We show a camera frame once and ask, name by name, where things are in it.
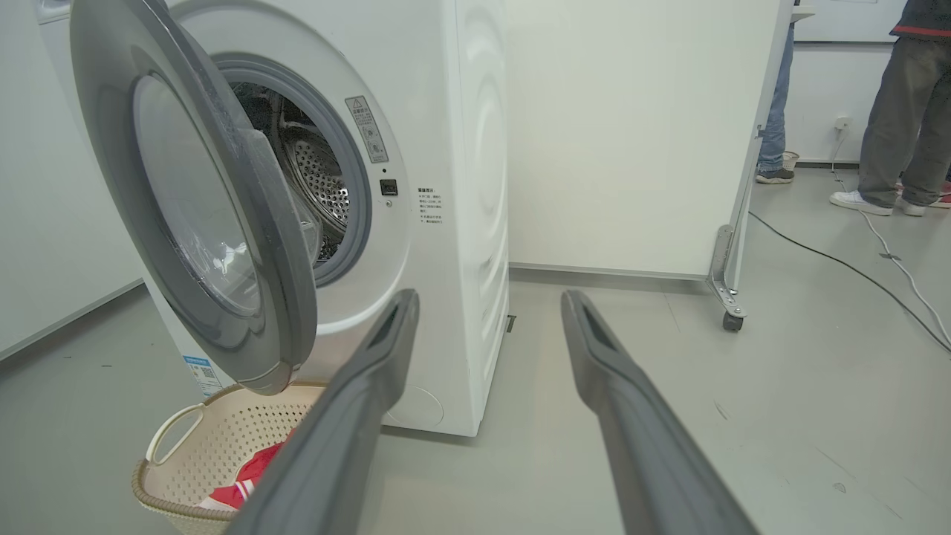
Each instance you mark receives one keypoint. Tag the small printed text label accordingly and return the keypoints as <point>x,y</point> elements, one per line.
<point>430,206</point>

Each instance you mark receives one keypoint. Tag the black round washer door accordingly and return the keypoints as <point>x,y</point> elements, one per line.
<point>186,186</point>

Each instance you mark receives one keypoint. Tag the small beige bin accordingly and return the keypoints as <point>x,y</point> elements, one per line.
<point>791,160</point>

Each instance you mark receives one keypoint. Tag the cream perforated laundry basket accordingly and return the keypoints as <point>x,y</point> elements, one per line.
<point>208,446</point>

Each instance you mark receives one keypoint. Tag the stainless steel perforated drum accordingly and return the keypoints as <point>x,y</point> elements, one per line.
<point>319,178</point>

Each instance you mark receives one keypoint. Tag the grey warning sticker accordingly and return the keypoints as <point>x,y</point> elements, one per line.
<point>367,130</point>

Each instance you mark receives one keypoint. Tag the metal panel leg with caster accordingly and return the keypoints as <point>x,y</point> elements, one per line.
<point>724,275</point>

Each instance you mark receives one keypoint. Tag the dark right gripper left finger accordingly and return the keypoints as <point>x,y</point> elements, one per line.
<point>334,446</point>

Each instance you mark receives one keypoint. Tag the person in blue jeans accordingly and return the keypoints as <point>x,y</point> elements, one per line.
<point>776,119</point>

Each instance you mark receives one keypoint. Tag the white partition panel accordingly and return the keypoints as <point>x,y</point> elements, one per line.
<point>631,134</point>

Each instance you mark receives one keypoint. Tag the white front-load washing machine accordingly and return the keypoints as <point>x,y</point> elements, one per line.
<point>446,111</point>

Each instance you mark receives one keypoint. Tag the blue energy label sticker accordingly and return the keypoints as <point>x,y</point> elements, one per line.
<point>202,375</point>

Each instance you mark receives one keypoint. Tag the person in grey trousers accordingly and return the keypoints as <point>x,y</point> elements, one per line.
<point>906,111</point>

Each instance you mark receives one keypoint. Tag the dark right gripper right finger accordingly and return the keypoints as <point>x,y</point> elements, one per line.
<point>646,446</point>

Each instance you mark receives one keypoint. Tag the white wall outlet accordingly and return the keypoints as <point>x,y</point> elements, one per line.
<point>842,123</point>

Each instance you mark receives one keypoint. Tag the red and white sports garment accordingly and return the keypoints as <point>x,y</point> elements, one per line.
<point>252,472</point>

